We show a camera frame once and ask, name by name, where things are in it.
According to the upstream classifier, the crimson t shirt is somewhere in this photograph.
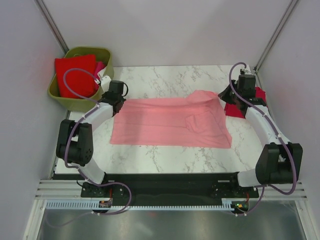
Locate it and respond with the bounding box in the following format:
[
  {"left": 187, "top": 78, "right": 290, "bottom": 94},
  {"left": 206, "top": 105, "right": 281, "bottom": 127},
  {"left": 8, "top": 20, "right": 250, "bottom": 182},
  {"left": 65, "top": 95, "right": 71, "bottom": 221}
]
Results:
[{"left": 224, "top": 86, "right": 267, "bottom": 119}]

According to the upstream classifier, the light pink t shirt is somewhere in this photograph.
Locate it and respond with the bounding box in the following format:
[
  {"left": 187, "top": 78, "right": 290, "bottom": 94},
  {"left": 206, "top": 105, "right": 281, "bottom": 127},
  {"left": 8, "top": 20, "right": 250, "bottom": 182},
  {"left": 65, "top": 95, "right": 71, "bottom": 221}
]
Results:
[{"left": 110, "top": 90, "right": 232, "bottom": 149}]

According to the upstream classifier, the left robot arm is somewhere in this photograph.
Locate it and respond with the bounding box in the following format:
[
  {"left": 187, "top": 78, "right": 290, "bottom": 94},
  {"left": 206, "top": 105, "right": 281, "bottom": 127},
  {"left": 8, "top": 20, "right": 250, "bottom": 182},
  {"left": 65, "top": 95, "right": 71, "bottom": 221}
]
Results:
[{"left": 56, "top": 80, "right": 129, "bottom": 197}]

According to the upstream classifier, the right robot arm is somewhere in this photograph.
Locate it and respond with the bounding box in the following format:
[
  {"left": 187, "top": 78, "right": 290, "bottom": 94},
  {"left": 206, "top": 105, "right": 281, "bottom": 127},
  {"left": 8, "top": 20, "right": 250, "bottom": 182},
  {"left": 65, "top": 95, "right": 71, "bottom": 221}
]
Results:
[{"left": 218, "top": 71, "right": 303, "bottom": 197}]

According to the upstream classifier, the white cloth in bin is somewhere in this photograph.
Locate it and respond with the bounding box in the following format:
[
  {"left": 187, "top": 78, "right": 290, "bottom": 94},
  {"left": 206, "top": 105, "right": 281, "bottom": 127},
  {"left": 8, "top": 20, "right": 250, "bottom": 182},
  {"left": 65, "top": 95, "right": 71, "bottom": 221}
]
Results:
[{"left": 97, "top": 69, "right": 106, "bottom": 79}]

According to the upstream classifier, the magenta shirt in bin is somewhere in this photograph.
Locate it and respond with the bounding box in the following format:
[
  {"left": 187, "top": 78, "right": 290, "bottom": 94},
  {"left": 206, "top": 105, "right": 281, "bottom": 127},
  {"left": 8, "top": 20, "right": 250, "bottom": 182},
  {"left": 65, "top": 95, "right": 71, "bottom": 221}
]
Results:
[{"left": 93, "top": 61, "right": 106, "bottom": 78}]

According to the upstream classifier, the bright red folded shirt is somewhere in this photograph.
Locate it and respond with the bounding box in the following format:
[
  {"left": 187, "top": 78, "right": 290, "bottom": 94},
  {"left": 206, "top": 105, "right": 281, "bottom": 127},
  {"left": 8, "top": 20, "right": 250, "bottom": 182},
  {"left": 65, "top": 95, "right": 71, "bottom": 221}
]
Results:
[{"left": 54, "top": 54, "right": 97, "bottom": 99}]

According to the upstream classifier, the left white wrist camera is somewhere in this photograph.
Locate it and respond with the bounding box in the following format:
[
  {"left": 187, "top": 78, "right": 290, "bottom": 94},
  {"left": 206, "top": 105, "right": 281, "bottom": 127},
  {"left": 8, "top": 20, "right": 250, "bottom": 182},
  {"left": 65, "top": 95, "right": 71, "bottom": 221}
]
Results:
[{"left": 94, "top": 75, "right": 112, "bottom": 91}]

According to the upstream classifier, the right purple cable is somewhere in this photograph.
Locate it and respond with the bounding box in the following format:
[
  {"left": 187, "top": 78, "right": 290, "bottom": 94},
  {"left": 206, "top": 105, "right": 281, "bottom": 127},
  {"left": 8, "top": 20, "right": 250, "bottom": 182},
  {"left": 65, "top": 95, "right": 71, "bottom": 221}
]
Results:
[{"left": 229, "top": 61, "right": 300, "bottom": 218}]

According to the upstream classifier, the purple cable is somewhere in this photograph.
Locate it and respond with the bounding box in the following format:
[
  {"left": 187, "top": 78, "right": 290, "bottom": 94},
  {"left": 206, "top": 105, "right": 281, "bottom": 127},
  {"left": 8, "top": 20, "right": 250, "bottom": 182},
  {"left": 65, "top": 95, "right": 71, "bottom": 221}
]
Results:
[
  {"left": 46, "top": 68, "right": 133, "bottom": 227},
  {"left": 229, "top": 61, "right": 300, "bottom": 218}
]

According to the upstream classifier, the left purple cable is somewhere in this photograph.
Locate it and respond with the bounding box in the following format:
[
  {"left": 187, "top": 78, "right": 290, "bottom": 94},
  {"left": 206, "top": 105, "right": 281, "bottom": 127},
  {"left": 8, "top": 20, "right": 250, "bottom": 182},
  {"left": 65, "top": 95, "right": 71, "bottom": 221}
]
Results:
[{"left": 46, "top": 68, "right": 133, "bottom": 227}]

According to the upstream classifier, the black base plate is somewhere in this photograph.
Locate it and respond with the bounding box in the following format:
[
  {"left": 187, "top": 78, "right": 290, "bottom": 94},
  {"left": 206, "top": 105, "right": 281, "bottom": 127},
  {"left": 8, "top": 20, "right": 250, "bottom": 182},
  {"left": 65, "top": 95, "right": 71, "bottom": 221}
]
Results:
[{"left": 80, "top": 173, "right": 259, "bottom": 205}]

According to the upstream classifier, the right aluminium corner post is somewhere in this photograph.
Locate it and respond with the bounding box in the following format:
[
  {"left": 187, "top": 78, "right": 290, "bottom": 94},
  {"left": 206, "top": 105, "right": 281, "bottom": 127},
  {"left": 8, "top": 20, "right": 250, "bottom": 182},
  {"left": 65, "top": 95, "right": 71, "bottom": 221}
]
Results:
[{"left": 253, "top": 0, "right": 300, "bottom": 73}]

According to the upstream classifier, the aluminium corner post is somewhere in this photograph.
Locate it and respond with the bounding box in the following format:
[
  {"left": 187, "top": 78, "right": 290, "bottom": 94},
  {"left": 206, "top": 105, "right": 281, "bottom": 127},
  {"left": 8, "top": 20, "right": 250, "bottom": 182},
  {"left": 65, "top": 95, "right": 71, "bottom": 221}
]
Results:
[
  {"left": 34, "top": 0, "right": 70, "bottom": 54},
  {"left": 253, "top": 0, "right": 300, "bottom": 73}
]

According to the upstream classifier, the aluminium rail frame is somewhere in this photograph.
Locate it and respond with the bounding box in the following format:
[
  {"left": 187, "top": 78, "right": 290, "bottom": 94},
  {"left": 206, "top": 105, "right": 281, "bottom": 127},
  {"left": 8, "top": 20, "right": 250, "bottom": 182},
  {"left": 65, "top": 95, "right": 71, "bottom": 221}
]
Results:
[{"left": 34, "top": 67, "right": 310, "bottom": 201}]

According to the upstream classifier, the left aluminium corner post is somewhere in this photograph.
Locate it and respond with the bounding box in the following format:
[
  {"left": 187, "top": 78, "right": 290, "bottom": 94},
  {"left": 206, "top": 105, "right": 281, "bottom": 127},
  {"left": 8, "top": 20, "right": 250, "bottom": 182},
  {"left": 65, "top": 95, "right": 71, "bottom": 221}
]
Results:
[{"left": 34, "top": 0, "right": 70, "bottom": 54}]

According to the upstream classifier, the white slotted cable duct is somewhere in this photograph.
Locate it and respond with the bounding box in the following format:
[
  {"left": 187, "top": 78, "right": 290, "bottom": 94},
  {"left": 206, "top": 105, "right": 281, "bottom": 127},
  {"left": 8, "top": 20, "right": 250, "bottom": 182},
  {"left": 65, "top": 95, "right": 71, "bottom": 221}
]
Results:
[{"left": 45, "top": 198, "right": 246, "bottom": 211}]

